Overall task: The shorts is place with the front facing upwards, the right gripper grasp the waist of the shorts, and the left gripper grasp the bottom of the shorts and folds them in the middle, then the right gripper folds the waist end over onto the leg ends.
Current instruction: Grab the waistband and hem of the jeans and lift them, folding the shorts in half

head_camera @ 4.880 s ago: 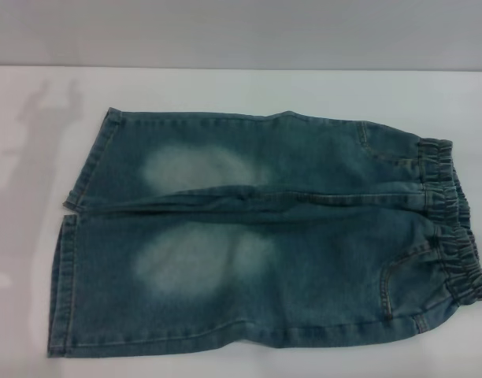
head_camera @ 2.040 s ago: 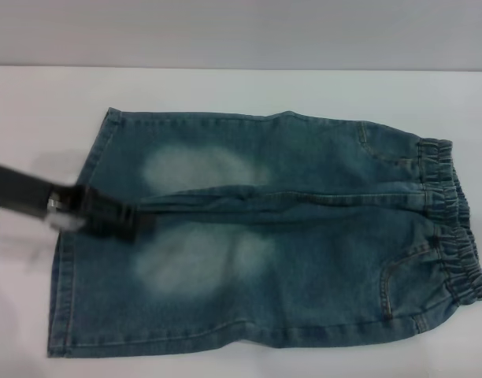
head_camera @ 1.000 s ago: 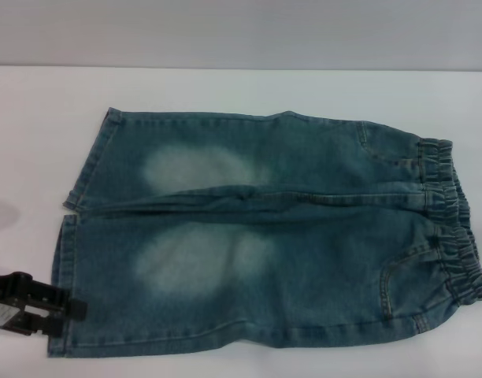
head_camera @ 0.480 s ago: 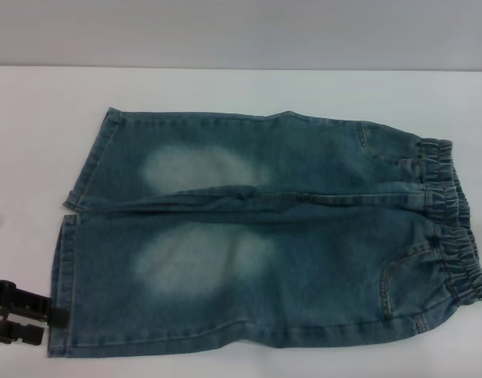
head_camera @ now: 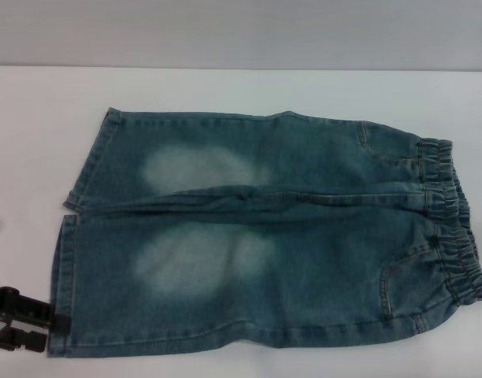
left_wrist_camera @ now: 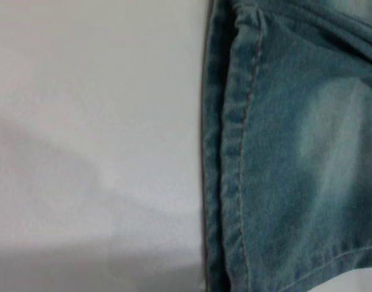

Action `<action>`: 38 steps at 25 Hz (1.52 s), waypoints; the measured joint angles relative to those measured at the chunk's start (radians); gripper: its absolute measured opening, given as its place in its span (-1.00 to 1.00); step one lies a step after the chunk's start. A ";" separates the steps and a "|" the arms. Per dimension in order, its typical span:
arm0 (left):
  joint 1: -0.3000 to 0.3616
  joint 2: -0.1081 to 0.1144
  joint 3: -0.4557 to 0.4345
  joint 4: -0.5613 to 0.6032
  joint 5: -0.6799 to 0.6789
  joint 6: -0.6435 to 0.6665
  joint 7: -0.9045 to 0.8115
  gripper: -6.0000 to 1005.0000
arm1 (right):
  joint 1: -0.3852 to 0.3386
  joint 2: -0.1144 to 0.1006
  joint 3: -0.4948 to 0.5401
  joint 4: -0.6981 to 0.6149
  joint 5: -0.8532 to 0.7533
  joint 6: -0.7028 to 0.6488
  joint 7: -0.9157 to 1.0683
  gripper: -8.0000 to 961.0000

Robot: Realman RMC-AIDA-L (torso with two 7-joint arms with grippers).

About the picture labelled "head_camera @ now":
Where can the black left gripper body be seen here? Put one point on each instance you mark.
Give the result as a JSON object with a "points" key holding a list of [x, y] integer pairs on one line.
{"points": [[2, 309]]}

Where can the blue denim shorts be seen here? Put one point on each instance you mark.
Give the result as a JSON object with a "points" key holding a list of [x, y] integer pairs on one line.
{"points": [[264, 244]]}

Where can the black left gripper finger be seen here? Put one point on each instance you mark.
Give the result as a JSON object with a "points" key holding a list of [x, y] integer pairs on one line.
{"points": [[35, 342], [38, 313]]}

